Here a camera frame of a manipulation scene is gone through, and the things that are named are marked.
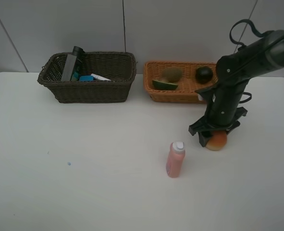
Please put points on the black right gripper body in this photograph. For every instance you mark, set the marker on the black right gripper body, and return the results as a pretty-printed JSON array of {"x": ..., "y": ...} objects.
[{"x": 204, "y": 125}]

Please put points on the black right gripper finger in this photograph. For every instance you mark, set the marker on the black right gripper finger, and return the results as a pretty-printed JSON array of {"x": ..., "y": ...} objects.
[{"x": 204, "y": 137}]

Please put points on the orange bread bun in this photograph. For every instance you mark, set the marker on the orange bread bun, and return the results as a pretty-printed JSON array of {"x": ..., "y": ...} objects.
[{"x": 217, "y": 141}]

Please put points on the pink lotion bottle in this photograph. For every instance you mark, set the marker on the pink lotion bottle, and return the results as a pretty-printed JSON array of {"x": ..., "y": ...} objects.
[{"x": 175, "y": 159}]

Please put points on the dark purple mangosteen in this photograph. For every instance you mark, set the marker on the dark purple mangosteen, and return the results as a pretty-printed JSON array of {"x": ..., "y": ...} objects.
[{"x": 203, "y": 74}]

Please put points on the brown kiwi fruit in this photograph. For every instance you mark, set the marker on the brown kiwi fruit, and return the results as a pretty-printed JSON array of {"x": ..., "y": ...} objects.
[{"x": 172, "y": 74}]

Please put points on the halved avocado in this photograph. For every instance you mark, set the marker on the halved avocado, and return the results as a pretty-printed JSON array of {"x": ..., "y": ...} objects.
[{"x": 161, "y": 85}]

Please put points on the white pink-tipped marker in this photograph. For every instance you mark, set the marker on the white pink-tipped marker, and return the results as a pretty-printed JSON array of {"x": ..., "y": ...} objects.
[{"x": 100, "y": 78}]

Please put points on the blue whiteboard eraser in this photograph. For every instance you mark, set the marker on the blue whiteboard eraser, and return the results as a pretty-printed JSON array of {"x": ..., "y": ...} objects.
[{"x": 86, "y": 78}]

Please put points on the dark green pump bottle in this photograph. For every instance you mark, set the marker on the dark green pump bottle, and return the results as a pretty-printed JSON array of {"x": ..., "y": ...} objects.
[{"x": 72, "y": 66}]

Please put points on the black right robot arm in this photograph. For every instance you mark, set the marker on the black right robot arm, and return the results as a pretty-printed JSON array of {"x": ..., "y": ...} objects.
[{"x": 233, "y": 73}]

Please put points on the orange wicker basket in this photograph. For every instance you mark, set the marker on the orange wicker basket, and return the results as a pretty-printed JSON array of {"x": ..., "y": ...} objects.
[{"x": 185, "y": 92}]

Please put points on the dark brown wicker basket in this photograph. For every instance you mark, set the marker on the dark brown wicker basket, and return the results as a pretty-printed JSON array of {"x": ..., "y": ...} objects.
[{"x": 119, "y": 69}]

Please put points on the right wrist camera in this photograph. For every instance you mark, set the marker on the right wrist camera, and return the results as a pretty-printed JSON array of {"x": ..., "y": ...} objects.
[{"x": 206, "y": 94}]

